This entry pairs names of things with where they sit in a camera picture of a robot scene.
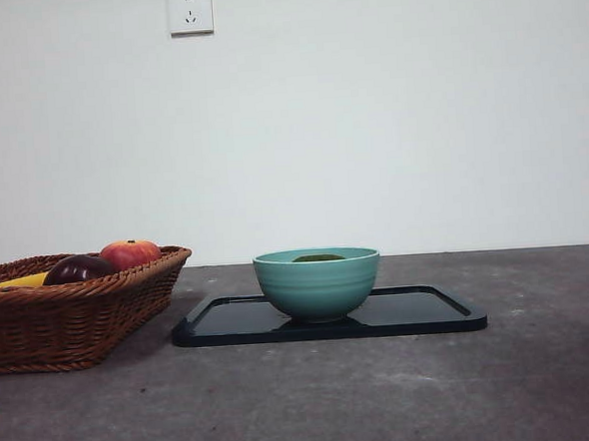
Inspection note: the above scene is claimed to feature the yellow banana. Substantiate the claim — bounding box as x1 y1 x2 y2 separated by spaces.
0 270 53 290

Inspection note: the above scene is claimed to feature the brown wicker basket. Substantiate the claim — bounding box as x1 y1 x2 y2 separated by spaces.
0 242 201 375

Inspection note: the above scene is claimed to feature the dark purple round fruit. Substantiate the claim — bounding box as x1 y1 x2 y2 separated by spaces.
41 251 117 286

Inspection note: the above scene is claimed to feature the green avocado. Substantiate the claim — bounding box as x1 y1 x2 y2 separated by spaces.
292 251 345 265

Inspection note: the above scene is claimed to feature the black rectangular tray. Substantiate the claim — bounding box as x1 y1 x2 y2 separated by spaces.
170 278 490 350

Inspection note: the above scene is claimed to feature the white wall power socket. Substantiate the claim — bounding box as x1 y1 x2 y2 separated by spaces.
168 0 216 38

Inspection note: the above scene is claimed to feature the red apple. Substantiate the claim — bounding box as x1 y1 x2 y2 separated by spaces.
99 236 164 273

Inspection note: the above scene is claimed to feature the teal ceramic bowl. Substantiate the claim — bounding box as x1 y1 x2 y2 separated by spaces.
252 244 385 329

